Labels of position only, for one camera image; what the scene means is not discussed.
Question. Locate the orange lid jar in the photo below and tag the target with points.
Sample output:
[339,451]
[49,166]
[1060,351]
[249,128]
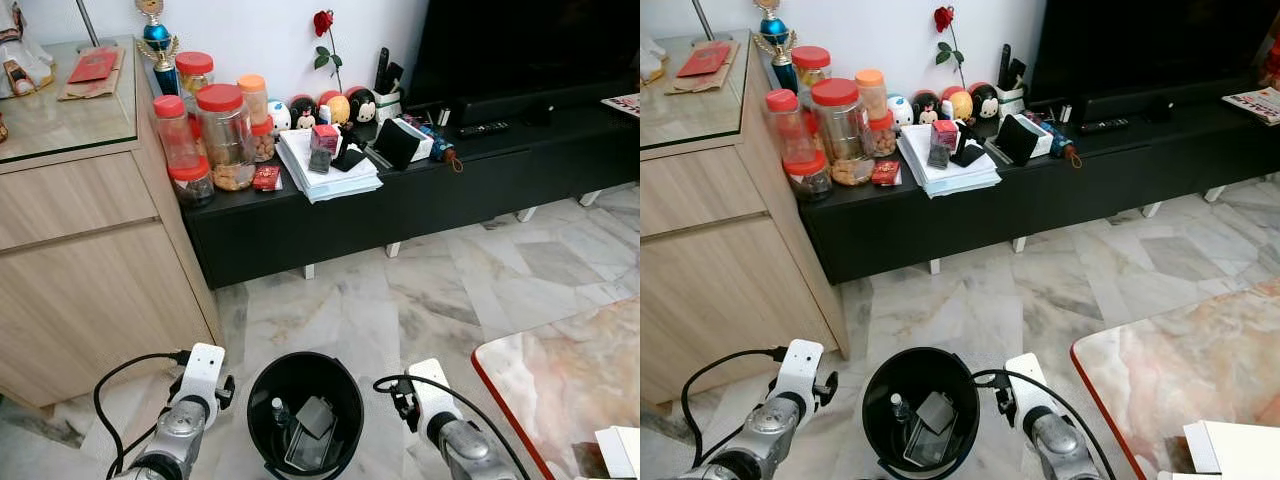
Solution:
[254,95]
[872,90]

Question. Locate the grey metal pole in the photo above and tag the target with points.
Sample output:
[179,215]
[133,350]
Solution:
[88,25]
[703,20]

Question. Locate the small red packet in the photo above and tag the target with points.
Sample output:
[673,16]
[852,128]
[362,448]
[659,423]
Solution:
[887,173]
[267,178]

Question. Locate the black wallet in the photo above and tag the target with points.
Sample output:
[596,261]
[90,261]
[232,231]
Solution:
[970,154]
[350,158]

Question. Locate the colourful magazine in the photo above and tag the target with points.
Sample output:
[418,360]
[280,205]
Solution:
[623,104]
[1255,104]

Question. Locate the black square box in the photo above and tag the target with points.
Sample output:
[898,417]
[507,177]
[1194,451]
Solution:
[1017,140]
[397,145]

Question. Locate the big jar with nuts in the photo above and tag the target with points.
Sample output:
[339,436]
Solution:
[226,135]
[840,130]

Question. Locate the small red lid jar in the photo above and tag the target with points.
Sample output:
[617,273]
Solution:
[264,140]
[881,135]

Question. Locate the orange round plush toy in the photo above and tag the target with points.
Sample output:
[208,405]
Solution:
[957,103]
[335,108]

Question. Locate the white figurine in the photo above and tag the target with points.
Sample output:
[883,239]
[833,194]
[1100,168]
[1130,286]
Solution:
[22,60]
[650,62]

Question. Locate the black mouse plush toy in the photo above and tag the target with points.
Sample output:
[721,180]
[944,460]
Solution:
[303,113]
[985,101]
[361,105]
[924,108]

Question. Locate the small grey box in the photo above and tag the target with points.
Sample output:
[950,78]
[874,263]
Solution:
[319,161]
[938,157]

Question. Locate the brown paper sheet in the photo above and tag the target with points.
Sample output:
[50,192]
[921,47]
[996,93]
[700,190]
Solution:
[85,90]
[690,86]

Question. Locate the clear plastic bottle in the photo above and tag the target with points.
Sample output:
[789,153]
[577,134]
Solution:
[899,407]
[279,412]

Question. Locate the black remote control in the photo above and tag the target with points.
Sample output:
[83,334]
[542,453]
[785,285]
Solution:
[1104,125]
[484,129]

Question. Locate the white round plush toy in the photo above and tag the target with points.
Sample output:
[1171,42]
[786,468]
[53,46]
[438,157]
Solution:
[898,112]
[280,117]

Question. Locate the small pink box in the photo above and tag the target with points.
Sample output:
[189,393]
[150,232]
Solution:
[945,135]
[325,139]

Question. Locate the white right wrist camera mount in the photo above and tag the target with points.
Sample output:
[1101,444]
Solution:
[1028,380]
[432,385]

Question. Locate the red artificial rose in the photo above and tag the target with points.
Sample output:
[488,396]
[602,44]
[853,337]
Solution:
[323,22]
[943,18]

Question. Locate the tall slim red lid jar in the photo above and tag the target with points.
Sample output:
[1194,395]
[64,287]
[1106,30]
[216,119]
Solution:
[172,130]
[785,125]

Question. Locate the light wooden cabinet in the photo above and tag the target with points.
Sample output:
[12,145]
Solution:
[80,260]
[720,260]

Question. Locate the wide red lid jar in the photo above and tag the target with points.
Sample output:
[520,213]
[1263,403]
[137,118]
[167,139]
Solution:
[811,62]
[194,68]

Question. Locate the stack of white papers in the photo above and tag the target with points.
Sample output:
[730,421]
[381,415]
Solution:
[925,178]
[300,180]

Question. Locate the white holder with remotes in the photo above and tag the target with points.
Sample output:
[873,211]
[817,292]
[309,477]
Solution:
[1011,95]
[388,100]

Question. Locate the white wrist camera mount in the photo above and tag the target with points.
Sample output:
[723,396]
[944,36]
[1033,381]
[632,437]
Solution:
[804,366]
[1028,380]
[432,385]
[203,370]

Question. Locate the short dark red lid jar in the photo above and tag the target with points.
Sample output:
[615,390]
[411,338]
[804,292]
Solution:
[192,185]
[807,178]

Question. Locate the blue and gold trophy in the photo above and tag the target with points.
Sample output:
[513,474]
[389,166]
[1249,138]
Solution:
[158,45]
[775,40]

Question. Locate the red dressed figurine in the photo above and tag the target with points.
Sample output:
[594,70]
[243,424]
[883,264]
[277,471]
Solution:
[1273,65]

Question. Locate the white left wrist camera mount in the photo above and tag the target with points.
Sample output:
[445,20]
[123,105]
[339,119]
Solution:
[203,370]
[804,366]

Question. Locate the black television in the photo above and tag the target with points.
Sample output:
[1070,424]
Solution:
[1150,40]
[520,45]

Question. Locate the red envelope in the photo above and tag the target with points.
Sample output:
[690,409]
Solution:
[93,66]
[704,60]

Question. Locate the black rubbish bin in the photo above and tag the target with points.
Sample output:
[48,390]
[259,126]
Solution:
[915,368]
[300,375]

